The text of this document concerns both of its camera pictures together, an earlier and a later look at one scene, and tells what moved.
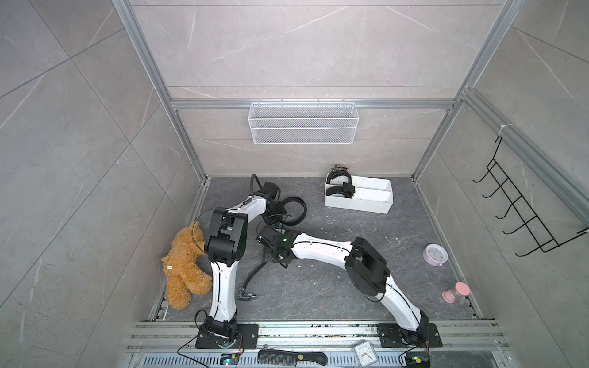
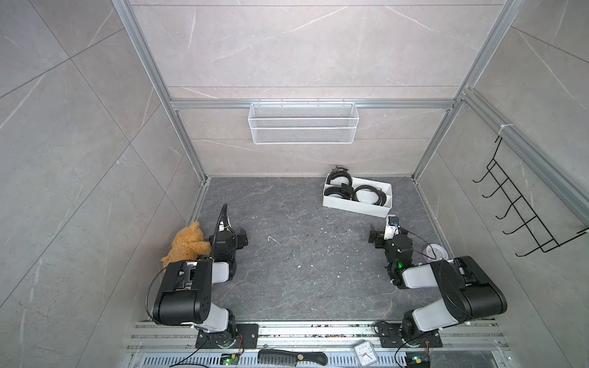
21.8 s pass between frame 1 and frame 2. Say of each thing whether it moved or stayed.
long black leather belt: stayed
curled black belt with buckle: moved
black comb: stayed
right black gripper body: moved
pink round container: stayed
